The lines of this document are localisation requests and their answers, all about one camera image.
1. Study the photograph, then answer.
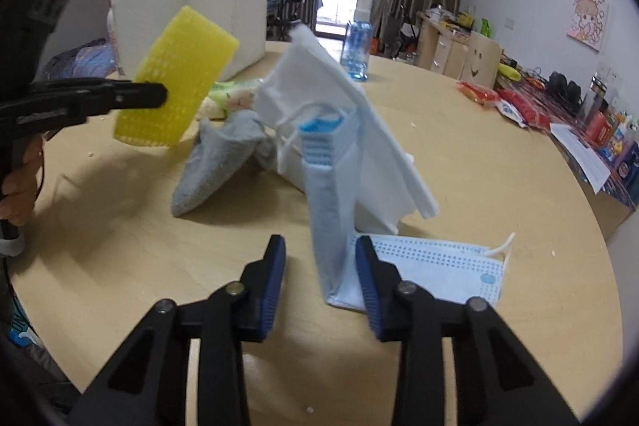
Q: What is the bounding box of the white styrofoam box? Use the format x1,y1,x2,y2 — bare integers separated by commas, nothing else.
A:
111,0,266,81

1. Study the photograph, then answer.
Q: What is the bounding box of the yellow mesh sponge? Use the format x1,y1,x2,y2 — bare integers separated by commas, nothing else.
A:
114,5,239,147

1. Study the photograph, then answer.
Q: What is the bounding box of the blue spray bottle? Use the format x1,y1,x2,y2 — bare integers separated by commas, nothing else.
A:
340,0,373,82

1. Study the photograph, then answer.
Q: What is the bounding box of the white paper sheet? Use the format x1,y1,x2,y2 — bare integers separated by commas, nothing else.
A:
550,123,610,194

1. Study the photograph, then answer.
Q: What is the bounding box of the white towel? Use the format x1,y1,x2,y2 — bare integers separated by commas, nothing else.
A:
254,26,439,235

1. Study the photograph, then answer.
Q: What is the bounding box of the anime wall picture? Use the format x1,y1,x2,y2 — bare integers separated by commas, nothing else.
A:
566,0,609,53

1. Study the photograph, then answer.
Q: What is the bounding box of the red white snack packet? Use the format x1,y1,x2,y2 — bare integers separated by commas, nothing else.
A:
496,90,550,132

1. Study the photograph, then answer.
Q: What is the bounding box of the floral tissue pack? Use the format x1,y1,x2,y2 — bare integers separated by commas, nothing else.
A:
196,78,263,121

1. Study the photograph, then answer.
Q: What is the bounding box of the wooden smiley chair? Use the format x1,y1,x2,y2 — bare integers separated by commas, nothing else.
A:
459,31,502,89

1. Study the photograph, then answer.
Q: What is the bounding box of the grey sock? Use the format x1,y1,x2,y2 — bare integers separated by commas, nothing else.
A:
170,110,276,217

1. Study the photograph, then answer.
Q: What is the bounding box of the green bottle on desk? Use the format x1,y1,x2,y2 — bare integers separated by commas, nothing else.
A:
480,18,493,39

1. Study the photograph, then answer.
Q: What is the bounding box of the person left hand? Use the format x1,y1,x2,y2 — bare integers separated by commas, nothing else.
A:
1,135,43,227

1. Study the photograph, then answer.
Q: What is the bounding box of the wooden desk with drawers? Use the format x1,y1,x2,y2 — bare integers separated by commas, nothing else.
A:
415,12,471,80

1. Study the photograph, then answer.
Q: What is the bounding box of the black folding chair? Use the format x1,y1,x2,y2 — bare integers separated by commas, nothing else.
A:
266,0,308,41

